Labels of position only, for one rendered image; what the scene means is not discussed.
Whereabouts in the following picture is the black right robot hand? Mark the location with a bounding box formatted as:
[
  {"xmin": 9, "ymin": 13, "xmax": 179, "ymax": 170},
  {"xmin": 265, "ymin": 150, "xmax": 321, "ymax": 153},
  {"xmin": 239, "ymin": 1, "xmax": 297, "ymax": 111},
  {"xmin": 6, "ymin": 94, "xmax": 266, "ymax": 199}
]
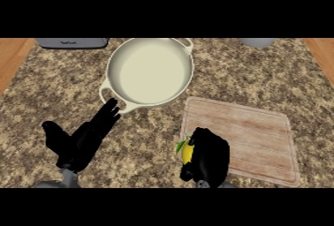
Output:
[{"xmin": 179, "ymin": 126, "xmax": 231, "ymax": 189}]

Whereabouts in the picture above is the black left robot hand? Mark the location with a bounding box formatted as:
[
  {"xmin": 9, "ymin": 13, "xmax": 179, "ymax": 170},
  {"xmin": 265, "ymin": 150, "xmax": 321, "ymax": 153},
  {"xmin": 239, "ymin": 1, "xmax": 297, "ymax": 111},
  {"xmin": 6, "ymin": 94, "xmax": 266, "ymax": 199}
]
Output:
[{"xmin": 40, "ymin": 97, "xmax": 123, "ymax": 174}]

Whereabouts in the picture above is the yellow lemon with green leaf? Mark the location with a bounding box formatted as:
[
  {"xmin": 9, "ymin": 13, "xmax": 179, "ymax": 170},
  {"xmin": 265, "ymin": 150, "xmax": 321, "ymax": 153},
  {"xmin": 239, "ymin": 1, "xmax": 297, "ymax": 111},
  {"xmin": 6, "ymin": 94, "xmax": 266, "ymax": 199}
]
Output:
[{"xmin": 174, "ymin": 135, "xmax": 195, "ymax": 166}]

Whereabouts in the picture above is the pale wooden cutting board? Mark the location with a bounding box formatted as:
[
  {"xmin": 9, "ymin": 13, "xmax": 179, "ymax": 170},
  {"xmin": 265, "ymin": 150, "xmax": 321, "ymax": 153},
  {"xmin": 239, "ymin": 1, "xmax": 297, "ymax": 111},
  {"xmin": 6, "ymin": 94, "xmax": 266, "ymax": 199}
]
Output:
[{"xmin": 179, "ymin": 96, "xmax": 302, "ymax": 187}]

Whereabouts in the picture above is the cream oval pot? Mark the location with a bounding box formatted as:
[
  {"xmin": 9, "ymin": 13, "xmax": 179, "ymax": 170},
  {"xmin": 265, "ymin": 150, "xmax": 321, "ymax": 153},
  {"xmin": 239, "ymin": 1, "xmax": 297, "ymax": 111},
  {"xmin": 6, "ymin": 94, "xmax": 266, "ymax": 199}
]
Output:
[{"xmin": 98, "ymin": 38, "xmax": 195, "ymax": 115}]

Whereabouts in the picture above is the grey toaster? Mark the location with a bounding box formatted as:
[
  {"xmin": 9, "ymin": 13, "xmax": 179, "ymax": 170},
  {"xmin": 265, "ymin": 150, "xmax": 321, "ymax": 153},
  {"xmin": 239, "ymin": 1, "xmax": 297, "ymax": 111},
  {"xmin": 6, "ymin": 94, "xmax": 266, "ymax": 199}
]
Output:
[{"xmin": 34, "ymin": 38, "xmax": 109, "ymax": 50}]

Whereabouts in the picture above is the pale grey appliance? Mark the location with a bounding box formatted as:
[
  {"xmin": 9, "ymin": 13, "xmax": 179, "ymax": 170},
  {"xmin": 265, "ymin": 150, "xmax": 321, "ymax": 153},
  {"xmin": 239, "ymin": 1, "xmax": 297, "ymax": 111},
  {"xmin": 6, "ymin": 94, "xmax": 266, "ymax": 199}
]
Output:
[{"xmin": 239, "ymin": 38, "xmax": 276, "ymax": 49}]

